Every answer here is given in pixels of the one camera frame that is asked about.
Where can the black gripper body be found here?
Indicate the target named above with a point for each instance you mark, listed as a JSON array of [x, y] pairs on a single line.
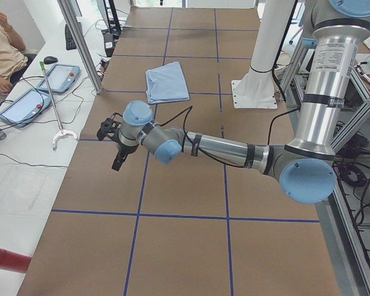
[[123, 150]]

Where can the light blue t-shirt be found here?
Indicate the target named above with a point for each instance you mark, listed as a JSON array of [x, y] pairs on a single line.
[[166, 84]]

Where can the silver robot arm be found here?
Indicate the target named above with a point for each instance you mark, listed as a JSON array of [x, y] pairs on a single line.
[[303, 166]]

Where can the far blue teach pendant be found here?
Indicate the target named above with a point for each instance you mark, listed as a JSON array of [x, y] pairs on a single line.
[[61, 76]]

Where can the blue teach pendant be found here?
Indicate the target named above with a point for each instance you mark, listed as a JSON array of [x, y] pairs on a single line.
[[26, 108], [61, 76]]

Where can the near blue teach pendant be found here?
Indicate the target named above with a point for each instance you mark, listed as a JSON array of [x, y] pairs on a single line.
[[26, 108]]

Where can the black power adapter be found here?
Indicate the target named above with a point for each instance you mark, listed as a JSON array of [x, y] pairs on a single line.
[[109, 44]]

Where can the black computer mouse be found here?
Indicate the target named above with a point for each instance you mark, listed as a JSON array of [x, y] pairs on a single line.
[[50, 60]]

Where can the black keyboard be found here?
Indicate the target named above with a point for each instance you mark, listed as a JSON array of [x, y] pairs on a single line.
[[69, 41]]

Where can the person in beige shirt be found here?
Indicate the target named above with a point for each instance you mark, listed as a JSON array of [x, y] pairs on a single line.
[[13, 61]]

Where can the red cylinder bottle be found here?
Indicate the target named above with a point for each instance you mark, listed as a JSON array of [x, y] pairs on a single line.
[[15, 262]]

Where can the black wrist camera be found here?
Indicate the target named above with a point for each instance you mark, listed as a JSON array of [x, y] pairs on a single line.
[[108, 129]]

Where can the grabber stick with green handle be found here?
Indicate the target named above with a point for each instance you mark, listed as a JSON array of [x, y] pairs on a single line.
[[62, 133]]

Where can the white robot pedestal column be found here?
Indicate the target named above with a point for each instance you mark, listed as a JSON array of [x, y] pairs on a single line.
[[256, 89]]

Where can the aluminium frame post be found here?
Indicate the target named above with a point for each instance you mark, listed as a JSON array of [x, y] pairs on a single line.
[[72, 22]]

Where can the aluminium frame rack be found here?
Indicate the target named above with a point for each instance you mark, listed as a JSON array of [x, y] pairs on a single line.
[[346, 213]]

